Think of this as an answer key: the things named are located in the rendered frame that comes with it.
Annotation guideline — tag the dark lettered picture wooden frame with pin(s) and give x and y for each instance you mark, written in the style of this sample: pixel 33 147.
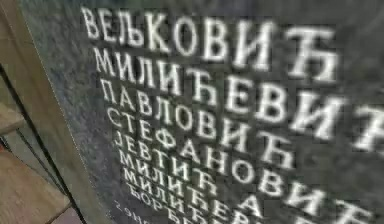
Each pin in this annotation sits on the dark lettered picture wooden frame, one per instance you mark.
pixel 213 133

